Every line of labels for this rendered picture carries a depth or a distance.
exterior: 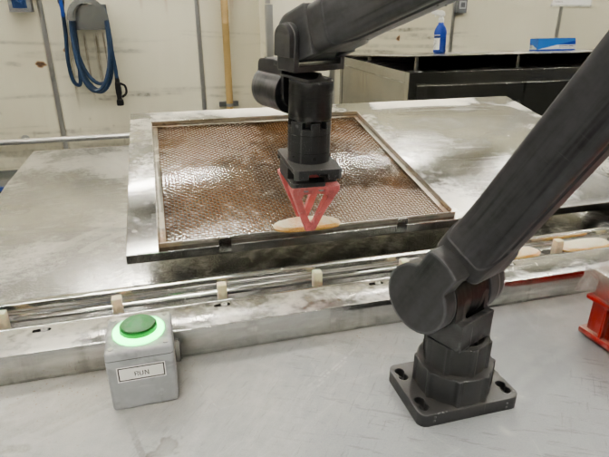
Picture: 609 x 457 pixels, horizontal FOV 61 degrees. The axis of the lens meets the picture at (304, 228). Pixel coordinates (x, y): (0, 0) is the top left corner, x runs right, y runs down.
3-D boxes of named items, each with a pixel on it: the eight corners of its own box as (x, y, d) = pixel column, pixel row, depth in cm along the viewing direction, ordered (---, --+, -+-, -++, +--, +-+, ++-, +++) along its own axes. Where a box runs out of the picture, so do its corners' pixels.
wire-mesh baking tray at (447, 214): (159, 251, 78) (158, 243, 77) (151, 127, 118) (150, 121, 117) (453, 218, 90) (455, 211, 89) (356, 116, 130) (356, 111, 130)
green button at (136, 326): (120, 348, 55) (117, 335, 54) (121, 327, 58) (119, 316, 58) (158, 343, 56) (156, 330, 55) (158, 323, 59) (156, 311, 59)
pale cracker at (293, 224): (275, 234, 71) (275, 227, 71) (270, 223, 75) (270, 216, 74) (343, 228, 74) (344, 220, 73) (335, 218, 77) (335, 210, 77)
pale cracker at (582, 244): (567, 255, 85) (568, 248, 85) (551, 245, 88) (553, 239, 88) (617, 247, 87) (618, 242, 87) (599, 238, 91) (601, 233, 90)
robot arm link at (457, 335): (457, 365, 53) (488, 346, 56) (469, 278, 49) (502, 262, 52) (391, 325, 60) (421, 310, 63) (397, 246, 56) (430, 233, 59)
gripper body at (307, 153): (294, 185, 65) (295, 128, 62) (276, 160, 74) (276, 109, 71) (343, 181, 67) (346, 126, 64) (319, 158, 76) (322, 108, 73)
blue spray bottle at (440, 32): (444, 53, 292) (447, 10, 284) (446, 53, 285) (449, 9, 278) (428, 53, 292) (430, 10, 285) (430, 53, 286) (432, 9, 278)
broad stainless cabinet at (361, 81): (394, 256, 277) (410, 56, 236) (333, 193, 369) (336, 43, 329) (677, 219, 323) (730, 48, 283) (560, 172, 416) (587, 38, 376)
